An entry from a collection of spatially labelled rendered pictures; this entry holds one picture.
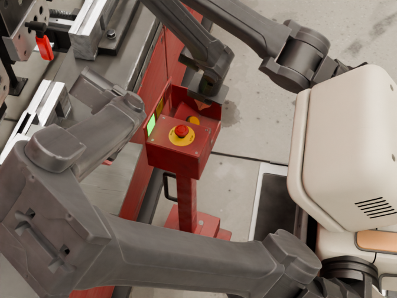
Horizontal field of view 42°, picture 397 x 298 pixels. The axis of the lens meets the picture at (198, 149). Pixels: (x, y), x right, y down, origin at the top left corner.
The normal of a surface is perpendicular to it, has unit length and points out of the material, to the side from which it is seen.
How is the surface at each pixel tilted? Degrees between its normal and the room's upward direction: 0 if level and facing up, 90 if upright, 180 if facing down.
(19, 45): 90
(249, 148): 0
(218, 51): 71
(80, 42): 90
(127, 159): 0
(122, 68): 0
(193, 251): 50
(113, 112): 40
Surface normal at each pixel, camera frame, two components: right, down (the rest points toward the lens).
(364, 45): 0.00, -0.58
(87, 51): -0.22, 0.79
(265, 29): 0.22, 0.02
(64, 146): 0.59, -0.78
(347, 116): -0.66, -0.54
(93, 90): -0.01, 0.28
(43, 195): -0.38, -0.01
